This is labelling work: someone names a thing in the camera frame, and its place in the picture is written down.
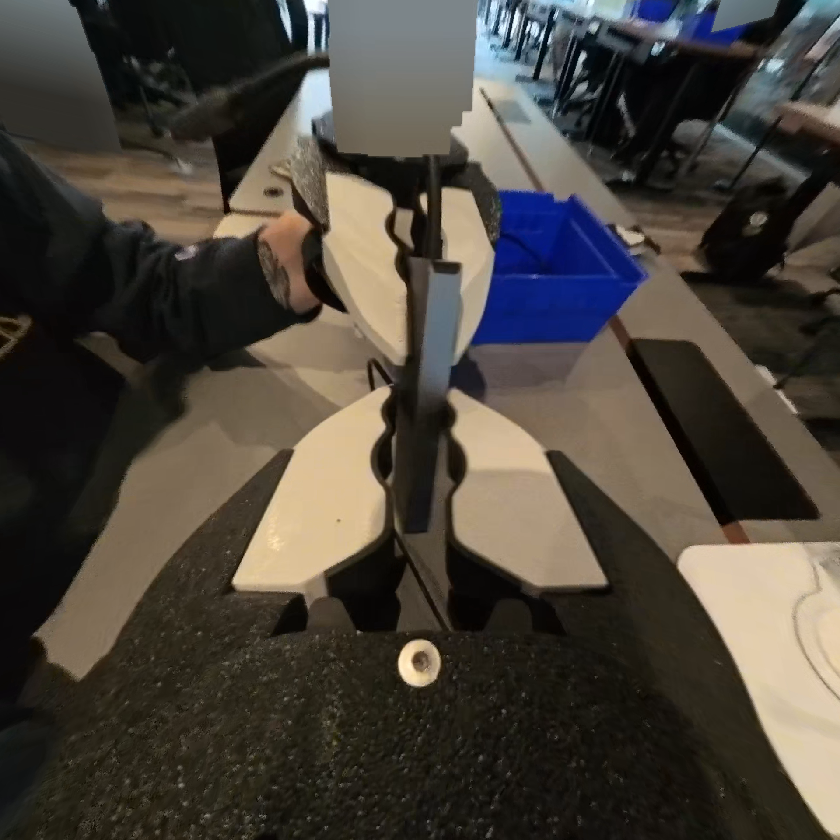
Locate long desk row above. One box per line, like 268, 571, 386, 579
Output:
551, 0, 769, 188

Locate blue plastic bin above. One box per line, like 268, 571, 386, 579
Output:
631, 0, 716, 38
469, 190, 649, 347

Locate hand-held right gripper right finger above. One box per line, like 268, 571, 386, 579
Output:
445, 392, 610, 598

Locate white black wavy pad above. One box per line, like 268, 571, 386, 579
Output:
610, 223, 659, 256

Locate instruction sign stand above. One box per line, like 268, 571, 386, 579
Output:
676, 541, 840, 831

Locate grey usb hub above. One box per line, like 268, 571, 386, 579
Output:
392, 256, 464, 534

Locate person's left hand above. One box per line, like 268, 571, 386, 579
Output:
256, 212, 324, 315

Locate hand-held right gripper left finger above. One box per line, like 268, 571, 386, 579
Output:
231, 386, 403, 601

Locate person's left forearm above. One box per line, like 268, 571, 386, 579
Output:
98, 220, 324, 365

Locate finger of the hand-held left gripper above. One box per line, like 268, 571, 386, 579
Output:
436, 187, 497, 365
322, 172, 417, 368

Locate black office chair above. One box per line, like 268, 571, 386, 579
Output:
167, 52, 332, 214

